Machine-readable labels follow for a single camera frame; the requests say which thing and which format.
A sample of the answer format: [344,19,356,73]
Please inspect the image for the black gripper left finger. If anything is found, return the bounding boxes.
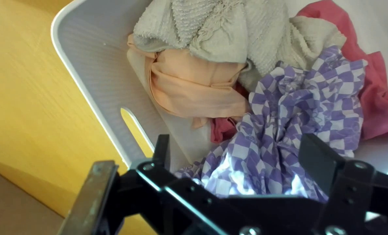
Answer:
[57,133,182,235]

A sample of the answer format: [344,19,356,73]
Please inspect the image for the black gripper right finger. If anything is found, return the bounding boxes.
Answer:
[298,132,388,235]

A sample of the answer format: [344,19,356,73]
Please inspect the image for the pink cloth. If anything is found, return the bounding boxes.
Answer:
[210,0,388,145]

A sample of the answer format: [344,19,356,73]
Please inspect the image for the off-white terry towel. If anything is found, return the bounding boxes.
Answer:
[131,0,348,82]

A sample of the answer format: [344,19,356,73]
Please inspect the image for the purple white checkered cloth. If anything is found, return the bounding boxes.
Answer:
[173,44,370,204]

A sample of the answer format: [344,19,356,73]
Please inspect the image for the white plastic basket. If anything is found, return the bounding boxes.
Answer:
[50,0,388,175]

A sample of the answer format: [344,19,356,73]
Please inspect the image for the peach cloth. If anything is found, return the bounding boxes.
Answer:
[126,34,253,130]

